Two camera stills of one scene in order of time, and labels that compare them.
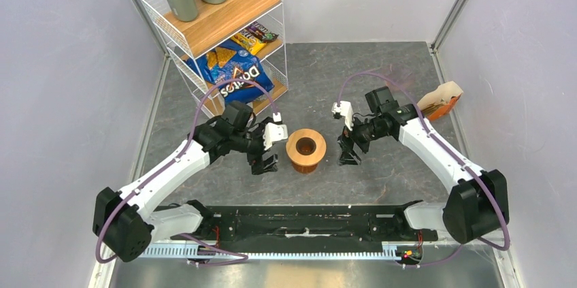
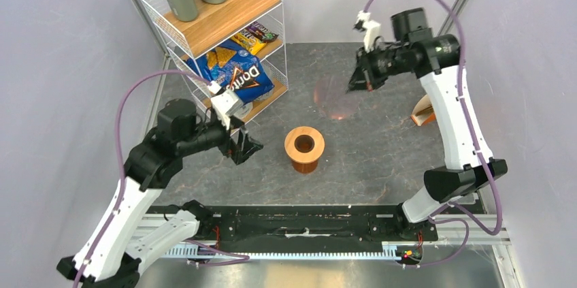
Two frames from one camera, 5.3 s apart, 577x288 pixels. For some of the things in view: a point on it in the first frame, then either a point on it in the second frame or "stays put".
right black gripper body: [363, 133] to [386, 62]
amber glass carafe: [304, 169] stays put
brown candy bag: [258, 30] stays put
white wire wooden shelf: [235, 50] stays put
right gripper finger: [346, 156] to [358, 82]
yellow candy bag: [252, 46] stays put
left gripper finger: [257, 167] to [241, 152]
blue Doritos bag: [231, 61] stays put
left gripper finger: [269, 161] to [249, 146]
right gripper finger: [349, 158] to [372, 81]
